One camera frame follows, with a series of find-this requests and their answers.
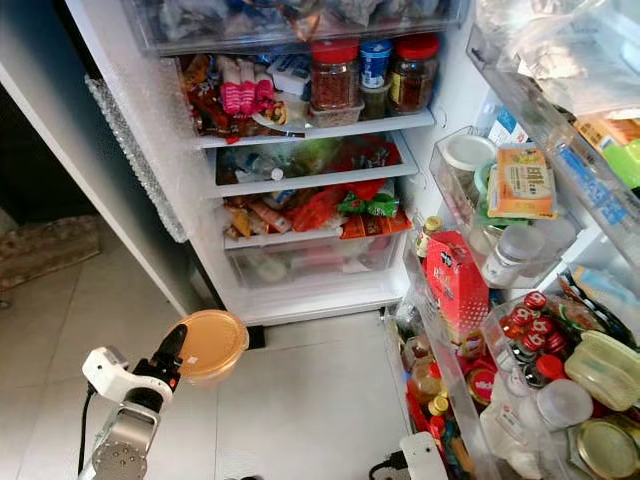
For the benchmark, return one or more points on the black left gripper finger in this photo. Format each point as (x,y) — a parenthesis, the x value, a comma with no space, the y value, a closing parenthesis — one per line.
(172,345)

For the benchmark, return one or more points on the orange lidded round plastic container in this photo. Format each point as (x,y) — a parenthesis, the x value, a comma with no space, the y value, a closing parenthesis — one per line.
(215,345)

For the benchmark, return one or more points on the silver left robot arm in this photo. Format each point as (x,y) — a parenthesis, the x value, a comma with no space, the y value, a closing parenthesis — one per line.
(128,445)

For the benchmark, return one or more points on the white fridge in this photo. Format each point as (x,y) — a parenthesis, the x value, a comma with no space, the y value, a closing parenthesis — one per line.
(310,300)

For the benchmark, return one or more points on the clear fridge door bin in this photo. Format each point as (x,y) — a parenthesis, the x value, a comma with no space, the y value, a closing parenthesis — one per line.
(452,212)

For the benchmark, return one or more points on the clear fridge drawer with bags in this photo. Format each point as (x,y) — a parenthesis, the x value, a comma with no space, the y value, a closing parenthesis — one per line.
(300,22)

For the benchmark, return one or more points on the white fridge door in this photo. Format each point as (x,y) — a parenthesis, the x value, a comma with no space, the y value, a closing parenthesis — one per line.
(595,250)

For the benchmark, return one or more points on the brown patterned doormat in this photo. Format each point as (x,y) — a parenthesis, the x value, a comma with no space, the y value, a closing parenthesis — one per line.
(50,250)

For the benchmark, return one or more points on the clear crisper drawer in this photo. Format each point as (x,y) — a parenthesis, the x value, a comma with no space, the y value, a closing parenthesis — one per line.
(315,260)

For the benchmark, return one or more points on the clear bubble wrap sheet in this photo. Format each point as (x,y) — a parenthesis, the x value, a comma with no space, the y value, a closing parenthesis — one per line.
(140,160)

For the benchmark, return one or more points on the clear plastic lying bottle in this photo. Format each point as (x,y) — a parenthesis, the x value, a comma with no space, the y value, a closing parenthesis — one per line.
(255,166)

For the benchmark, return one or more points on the red orange snack packet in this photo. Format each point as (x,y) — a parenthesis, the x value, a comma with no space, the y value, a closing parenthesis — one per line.
(318,208)

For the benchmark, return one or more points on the white edged glass shelf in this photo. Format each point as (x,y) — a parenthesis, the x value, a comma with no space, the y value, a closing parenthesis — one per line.
(315,130)
(310,182)

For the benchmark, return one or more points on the green plastic bag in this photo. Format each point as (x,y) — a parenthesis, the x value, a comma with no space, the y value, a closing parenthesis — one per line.
(310,155)

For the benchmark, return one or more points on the orange flat food packet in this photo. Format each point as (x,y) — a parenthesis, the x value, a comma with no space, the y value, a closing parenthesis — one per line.
(378,225)

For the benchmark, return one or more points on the green red snack packet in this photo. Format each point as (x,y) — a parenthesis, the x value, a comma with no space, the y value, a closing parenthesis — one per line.
(370,205)

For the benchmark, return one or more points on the dark red snack bag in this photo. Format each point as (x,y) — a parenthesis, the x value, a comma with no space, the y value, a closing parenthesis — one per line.
(202,100)

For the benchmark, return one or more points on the amber oil bottle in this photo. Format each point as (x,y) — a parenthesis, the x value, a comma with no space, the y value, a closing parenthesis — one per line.
(424,383)

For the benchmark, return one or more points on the pink white food packets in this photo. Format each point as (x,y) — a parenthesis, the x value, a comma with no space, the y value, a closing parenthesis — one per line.
(245,88)

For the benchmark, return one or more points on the white door panel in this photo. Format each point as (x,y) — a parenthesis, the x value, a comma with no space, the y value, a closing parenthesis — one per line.
(60,100)

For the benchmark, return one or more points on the red crinkled plastic bag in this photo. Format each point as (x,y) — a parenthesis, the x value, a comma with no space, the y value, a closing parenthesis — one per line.
(365,152)

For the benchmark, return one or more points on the gold cap small bottle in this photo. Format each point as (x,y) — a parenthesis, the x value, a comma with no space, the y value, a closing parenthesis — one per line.
(428,238)

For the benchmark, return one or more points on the red drink carton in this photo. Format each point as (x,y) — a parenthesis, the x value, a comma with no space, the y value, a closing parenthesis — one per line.
(457,285)

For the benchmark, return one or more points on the white blue milk carton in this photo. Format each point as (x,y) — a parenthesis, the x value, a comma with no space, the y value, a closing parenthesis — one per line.
(290,74)

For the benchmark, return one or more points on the red lid jar of chili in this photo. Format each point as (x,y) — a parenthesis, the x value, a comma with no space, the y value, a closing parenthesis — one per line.
(335,80)

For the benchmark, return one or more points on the red round tin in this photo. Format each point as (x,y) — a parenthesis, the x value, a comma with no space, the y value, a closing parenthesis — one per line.
(482,386)

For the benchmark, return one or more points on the red cap small bottle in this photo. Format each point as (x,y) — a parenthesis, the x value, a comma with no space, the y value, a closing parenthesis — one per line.
(511,331)
(536,299)
(546,326)
(523,317)

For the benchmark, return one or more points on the white plastic labelled bottle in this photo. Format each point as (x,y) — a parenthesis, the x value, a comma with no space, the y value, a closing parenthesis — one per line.
(508,258)

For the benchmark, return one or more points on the blue lid small can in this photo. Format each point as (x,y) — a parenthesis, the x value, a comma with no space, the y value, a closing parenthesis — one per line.
(376,64)

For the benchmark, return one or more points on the white lid clear jar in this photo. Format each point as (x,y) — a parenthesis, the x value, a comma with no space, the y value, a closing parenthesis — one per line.
(468,158)

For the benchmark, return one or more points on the large red cap bottle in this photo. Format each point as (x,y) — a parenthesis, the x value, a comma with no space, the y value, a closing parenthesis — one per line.
(550,367)

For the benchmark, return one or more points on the yellow printed food box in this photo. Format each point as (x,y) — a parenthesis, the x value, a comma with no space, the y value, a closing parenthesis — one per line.
(522,182)

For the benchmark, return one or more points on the clear lid plastic jar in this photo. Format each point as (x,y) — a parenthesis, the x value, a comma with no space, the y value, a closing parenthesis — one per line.
(565,403)

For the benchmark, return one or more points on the blue white small carton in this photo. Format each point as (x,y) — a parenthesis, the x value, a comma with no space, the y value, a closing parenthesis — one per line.
(508,126)

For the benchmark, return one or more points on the yellow green lidded tub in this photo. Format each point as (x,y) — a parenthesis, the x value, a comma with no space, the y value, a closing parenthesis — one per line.
(605,370)

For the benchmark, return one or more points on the gold lid glass jar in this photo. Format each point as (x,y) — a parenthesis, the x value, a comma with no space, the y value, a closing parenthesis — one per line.
(610,448)

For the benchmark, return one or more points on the clear crumpled plastic bag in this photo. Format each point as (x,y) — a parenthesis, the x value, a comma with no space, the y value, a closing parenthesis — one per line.
(550,45)

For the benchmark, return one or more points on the green yellow food box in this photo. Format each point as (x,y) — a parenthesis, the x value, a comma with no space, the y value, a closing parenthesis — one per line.
(615,150)

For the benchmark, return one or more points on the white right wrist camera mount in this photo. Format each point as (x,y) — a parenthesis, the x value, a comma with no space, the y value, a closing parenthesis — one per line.
(423,458)

